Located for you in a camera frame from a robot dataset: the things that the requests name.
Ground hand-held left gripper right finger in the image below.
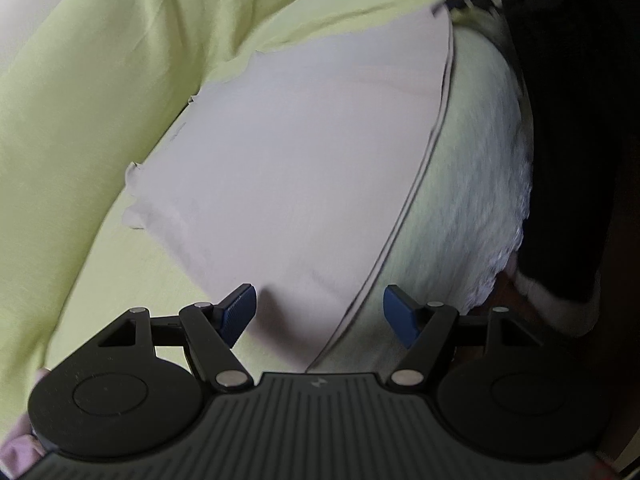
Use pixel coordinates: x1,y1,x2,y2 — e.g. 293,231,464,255
383,285,543,393

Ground white fluffy blanket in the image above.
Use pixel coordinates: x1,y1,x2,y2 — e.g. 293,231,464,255
310,25,533,376

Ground pale lilac garment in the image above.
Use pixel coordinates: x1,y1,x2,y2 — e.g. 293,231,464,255
122,7,456,376

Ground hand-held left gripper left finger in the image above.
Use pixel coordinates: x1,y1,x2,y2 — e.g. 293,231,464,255
97,284,257,393

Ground person's black pants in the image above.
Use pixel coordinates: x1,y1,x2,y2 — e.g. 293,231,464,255
500,0,640,306

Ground light green sofa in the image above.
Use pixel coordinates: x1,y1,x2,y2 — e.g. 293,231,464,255
0,0,501,461

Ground pale pink cloth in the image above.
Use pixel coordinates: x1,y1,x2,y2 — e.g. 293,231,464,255
0,367,51,480

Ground person's white sock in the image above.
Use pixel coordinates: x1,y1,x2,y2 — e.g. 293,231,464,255
515,260,601,336

